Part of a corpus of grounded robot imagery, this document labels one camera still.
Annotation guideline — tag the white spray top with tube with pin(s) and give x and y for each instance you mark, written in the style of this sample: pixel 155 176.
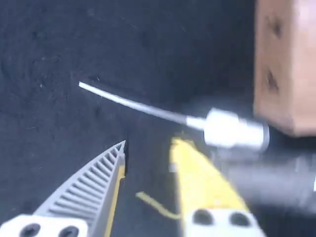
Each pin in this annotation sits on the white spray top with tube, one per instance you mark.
pixel 229 132

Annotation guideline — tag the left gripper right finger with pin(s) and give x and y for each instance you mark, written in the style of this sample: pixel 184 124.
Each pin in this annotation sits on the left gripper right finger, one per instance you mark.
pixel 200 182

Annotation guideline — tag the cardboard box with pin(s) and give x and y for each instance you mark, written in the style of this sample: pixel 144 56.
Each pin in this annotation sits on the cardboard box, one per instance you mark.
pixel 284 66

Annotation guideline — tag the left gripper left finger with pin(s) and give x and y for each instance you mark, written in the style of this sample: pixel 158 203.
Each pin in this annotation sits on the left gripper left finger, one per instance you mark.
pixel 81 190

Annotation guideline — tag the yellow thread scrap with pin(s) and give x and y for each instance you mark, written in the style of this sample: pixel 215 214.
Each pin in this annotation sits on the yellow thread scrap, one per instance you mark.
pixel 158 206

